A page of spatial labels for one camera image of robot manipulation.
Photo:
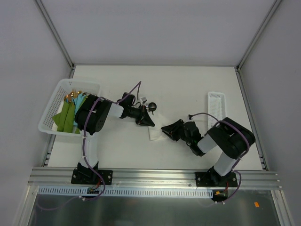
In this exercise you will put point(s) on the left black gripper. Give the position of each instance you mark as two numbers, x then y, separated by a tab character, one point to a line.
143	115

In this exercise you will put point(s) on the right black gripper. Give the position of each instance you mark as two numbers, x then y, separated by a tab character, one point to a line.
180	130

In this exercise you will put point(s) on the black slotted spoon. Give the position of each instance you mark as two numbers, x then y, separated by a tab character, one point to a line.
151	107

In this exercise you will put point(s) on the white paper napkin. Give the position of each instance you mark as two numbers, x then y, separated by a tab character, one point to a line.
155	133

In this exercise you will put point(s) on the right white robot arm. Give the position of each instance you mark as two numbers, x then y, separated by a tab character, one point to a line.
232	138

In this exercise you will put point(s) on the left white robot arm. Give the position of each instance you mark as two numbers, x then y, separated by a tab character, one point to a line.
90	119

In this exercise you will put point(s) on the light blue rolled napkin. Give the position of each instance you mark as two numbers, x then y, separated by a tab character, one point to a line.
78	101

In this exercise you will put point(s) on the green rolled napkin bundle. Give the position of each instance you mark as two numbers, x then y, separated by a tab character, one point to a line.
65	119

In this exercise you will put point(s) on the white narrow utensil tray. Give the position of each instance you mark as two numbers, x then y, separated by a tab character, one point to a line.
216	105

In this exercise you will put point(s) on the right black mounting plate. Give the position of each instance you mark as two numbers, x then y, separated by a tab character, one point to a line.
205	179

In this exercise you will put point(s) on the black mounting plate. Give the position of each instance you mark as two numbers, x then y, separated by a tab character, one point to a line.
205	179
88	177

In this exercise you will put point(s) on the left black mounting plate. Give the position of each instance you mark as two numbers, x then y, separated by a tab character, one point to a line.
88	177

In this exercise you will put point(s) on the gold cutlery in basket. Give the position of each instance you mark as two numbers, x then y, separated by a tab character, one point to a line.
74	94

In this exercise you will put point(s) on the white perforated basket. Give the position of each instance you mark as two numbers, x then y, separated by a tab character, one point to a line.
63	88

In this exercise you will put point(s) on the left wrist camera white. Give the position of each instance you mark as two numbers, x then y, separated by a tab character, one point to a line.
143	100

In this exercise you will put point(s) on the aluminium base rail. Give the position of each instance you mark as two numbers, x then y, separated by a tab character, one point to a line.
156	178

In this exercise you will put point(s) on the white slotted cable duct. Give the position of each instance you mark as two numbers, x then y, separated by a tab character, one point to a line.
127	192

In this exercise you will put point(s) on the left aluminium frame post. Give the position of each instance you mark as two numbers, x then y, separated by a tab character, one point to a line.
54	32

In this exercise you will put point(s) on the aluminium frame post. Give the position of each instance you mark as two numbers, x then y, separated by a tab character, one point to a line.
54	32
271	12

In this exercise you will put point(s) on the right aluminium frame post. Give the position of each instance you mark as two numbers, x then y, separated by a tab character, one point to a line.
271	12

